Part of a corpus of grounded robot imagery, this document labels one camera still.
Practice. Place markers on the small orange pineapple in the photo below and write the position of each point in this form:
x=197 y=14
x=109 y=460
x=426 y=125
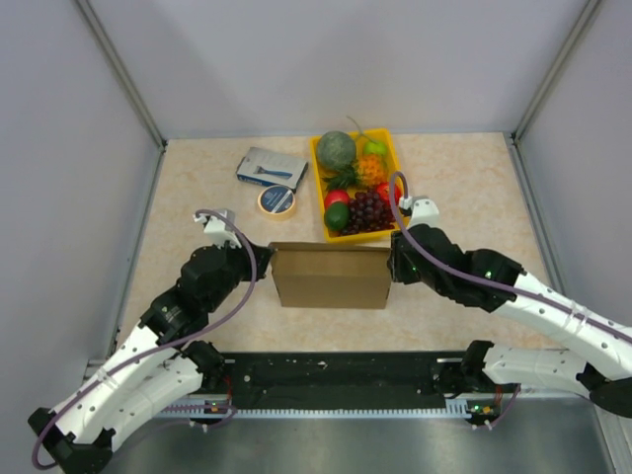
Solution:
x=365 y=172

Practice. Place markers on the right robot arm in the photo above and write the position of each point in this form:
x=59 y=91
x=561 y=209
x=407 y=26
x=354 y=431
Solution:
x=594 y=357

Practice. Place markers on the red tomato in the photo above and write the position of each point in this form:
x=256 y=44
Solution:
x=336 y=196

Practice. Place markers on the brown cardboard box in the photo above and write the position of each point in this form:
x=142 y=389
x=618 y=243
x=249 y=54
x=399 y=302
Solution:
x=315 y=275

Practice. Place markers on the green melon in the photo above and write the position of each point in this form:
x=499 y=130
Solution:
x=335 y=150

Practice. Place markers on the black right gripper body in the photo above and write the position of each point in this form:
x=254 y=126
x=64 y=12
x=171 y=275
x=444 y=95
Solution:
x=403 y=271

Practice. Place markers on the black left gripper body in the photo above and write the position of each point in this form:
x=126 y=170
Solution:
x=239 y=267

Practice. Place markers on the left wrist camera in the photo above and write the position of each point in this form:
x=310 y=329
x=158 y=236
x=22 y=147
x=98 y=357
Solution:
x=217 y=225

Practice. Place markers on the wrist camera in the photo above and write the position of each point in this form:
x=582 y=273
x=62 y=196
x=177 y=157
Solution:
x=419 y=210
x=217 y=225

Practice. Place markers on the dark purple grapes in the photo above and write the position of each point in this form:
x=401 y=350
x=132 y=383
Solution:
x=368 y=213

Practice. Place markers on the blue razor box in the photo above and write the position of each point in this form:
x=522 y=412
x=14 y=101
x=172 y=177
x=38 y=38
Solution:
x=266 y=168

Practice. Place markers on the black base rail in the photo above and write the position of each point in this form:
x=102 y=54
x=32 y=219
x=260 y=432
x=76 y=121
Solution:
x=349 y=383

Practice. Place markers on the masking tape roll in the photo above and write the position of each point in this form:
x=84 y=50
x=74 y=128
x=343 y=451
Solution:
x=277 y=202

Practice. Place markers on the red apple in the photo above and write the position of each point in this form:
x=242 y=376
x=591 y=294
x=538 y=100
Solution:
x=384 y=192

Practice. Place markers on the green apple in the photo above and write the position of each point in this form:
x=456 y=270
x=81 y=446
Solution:
x=375 y=147

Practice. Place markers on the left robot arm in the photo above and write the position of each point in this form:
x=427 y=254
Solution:
x=161 y=361

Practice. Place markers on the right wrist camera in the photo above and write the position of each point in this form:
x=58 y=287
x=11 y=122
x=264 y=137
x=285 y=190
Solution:
x=419 y=210

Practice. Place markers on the green avocado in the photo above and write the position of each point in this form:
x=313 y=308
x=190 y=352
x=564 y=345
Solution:
x=337 y=216

